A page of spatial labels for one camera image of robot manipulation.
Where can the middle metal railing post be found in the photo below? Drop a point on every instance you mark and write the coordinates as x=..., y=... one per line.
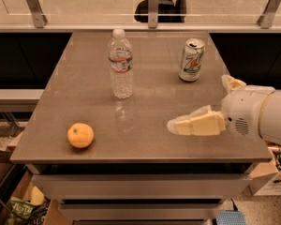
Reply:
x=152, y=14

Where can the grey cabinet with drawers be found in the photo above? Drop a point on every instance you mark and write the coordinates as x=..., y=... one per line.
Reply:
x=135, y=171

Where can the orange fruit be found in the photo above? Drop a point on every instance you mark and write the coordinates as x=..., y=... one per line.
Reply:
x=80, y=135

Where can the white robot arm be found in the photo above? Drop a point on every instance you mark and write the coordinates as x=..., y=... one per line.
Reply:
x=270, y=120

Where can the cardboard box at right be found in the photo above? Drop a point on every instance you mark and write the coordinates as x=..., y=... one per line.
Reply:
x=266, y=177

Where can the metal railing post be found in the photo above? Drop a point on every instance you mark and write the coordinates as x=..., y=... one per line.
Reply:
x=152, y=14
x=38, y=16
x=266, y=19

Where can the right metal railing post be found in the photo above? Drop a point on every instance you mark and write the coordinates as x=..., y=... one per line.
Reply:
x=266, y=19

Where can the yellow sponge in box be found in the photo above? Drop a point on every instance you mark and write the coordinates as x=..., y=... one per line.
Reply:
x=37, y=197

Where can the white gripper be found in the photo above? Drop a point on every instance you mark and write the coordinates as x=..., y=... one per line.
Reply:
x=243, y=109

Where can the green white soda can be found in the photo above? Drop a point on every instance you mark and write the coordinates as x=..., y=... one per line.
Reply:
x=191, y=61

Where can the green snack bag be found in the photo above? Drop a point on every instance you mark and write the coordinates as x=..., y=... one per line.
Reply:
x=24, y=213

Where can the black office chair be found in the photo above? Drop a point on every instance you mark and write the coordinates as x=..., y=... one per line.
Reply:
x=171, y=11

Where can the clear plastic water bottle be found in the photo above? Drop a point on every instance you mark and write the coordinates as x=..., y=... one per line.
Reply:
x=120, y=57

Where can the left metal railing post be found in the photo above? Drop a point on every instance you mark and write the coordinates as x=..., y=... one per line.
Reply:
x=38, y=16

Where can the cardboard box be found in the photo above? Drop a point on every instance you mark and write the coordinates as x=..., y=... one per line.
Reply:
x=21, y=189
x=266, y=177

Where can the cardboard box at left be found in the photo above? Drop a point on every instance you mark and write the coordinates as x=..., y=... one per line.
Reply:
x=21, y=189

